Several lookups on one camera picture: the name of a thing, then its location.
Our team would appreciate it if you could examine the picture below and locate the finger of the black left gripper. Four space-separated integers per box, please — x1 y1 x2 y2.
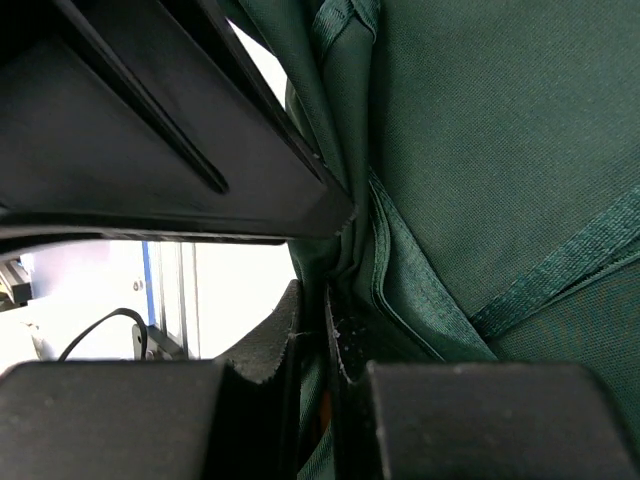
1 1 354 255

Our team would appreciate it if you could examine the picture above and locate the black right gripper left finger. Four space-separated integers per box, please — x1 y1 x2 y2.
1 281 302 479

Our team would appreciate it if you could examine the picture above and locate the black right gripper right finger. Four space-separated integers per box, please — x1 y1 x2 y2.
325 288 639 479

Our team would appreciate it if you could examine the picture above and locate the black background cable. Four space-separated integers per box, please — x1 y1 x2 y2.
58 307 149 362

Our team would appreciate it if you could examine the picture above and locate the dark green cloth napkin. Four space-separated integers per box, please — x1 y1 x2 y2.
219 0 640 480

